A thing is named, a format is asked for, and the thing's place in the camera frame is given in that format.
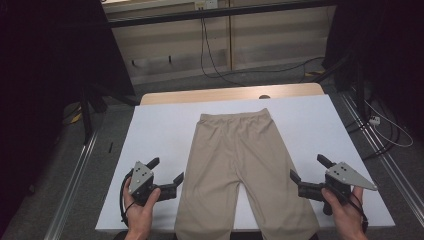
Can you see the beige pants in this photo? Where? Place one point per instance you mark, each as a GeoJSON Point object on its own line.
{"type": "Point", "coordinates": [233, 150]}

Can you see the small black floor object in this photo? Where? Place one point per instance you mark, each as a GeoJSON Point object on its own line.
{"type": "Point", "coordinates": [110, 147]}

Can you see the person's right hand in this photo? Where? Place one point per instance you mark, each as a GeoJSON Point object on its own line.
{"type": "Point", "coordinates": [348, 216]}

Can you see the white table mat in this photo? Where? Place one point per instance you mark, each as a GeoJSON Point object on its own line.
{"type": "Point", "coordinates": [160, 133]}

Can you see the black metal stand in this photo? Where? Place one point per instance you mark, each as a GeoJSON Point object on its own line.
{"type": "Point", "coordinates": [359, 93]}
{"type": "Point", "coordinates": [87, 123]}

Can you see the beige wooden cabinet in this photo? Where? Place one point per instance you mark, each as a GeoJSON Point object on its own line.
{"type": "Point", "coordinates": [266, 40]}

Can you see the yellow floor tape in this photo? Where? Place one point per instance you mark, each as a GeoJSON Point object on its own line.
{"type": "Point", "coordinates": [315, 73]}
{"type": "Point", "coordinates": [77, 117]}

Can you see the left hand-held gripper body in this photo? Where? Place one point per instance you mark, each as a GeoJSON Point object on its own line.
{"type": "Point", "coordinates": [141, 186]}

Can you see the white wall socket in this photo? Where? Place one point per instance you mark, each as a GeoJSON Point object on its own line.
{"type": "Point", "coordinates": [206, 4]}

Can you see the white power plug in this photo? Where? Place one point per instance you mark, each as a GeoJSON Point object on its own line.
{"type": "Point", "coordinates": [375, 120]}

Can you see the black horizontal bar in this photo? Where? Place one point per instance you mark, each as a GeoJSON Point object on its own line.
{"type": "Point", "coordinates": [216, 12]}

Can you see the black curtain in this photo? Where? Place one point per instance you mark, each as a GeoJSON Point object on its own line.
{"type": "Point", "coordinates": [393, 50]}

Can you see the aluminium floor rail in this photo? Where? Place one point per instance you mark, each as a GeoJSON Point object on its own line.
{"type": "Point", "coordinates": [393, 173]}
{"type": "Point", "coordinates": [71, 190]}

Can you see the person's left hand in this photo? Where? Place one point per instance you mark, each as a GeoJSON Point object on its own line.
{"type": "Point", "coordinates": [140, 216]}

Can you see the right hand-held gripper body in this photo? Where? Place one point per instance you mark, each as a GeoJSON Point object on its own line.
{"type": "Point", "coordinates": [343, 175]}

